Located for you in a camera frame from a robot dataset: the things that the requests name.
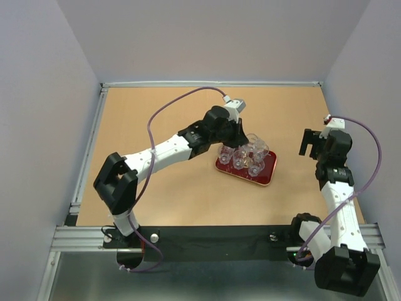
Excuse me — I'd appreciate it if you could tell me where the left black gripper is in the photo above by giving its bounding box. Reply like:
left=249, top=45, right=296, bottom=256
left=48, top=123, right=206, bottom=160
left=209, top=116, right=248, bottom=149

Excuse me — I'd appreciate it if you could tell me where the clear glass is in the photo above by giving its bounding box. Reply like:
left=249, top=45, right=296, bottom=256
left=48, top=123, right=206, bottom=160
left=239, top=144, right=253, bottom=157
left=248, top=161, right=265, bottom=177
left=232, top=149, right=247, bottom=170
left=218, top=145, right=234, bottom=165
left=246, top=133, right=269, bottom=154
left=253, top=150, right=269, bottom=162

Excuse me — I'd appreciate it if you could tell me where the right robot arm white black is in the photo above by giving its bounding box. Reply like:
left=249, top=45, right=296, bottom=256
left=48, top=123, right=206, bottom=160
left=288, top=129, right=380, bottom=297

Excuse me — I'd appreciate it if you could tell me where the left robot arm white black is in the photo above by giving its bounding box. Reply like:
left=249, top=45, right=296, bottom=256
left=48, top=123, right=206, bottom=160
left=93, top=100, right=249, bottom=247

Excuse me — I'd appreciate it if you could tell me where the red lacquer tray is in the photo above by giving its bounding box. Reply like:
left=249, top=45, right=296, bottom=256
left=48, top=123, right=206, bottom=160
left=215, top=151, right=277, bottom=186

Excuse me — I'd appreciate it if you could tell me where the circuit board with leds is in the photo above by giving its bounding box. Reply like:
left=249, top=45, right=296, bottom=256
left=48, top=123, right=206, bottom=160
left=287, top=250, right=312, bottom=263

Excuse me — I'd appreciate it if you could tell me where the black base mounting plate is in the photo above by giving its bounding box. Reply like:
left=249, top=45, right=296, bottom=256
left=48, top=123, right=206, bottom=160
left=101, top=225, right=304, bottom=265

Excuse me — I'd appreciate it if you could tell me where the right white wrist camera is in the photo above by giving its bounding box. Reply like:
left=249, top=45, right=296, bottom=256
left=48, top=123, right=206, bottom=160
left=320, top=114, right=345, bottom=138

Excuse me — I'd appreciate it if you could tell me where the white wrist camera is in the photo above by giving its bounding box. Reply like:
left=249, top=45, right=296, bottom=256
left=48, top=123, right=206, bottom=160
left=320, top=114, right=345, bottom=138
left=223, top=95, right=246, bottom=123

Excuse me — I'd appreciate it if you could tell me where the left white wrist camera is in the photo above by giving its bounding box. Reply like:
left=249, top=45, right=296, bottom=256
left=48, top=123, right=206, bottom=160
left=223, top=95, right=246, bottom=123

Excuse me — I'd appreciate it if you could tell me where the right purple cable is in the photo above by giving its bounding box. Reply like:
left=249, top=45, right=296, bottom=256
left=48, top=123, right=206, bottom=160
left=293, top=116, right=383, bottom=270

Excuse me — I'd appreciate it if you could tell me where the purple cable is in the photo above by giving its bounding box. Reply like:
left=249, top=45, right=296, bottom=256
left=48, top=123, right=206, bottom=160
left=293, top=116, right=383, bottom=270
left=120, top=87, right=228, bottom=273

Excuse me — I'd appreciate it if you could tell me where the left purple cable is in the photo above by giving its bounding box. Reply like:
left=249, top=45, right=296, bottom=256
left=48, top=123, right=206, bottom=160
left=120, top=87, right=228, bottom=273

